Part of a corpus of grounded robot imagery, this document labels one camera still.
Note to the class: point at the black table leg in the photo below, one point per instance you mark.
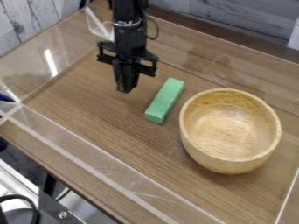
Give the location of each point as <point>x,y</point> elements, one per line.
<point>49,185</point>

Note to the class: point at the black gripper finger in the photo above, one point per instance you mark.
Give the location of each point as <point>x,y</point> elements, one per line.
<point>131,78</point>
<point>120,75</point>

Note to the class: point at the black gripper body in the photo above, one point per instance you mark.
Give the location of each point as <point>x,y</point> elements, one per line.
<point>127,47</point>

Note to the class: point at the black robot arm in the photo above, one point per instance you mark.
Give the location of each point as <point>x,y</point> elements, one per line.
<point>127,10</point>

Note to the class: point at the clear acrylic tray enclosure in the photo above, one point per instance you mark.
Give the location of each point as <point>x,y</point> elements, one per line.
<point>84,132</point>

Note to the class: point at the green rectangular block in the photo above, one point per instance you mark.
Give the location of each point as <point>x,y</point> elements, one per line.
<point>164,100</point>

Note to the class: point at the brown wooden bowl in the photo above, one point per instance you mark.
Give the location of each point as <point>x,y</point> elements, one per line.
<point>229,130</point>

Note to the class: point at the metal bracket with screw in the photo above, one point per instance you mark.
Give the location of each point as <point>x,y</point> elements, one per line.
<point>53,213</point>

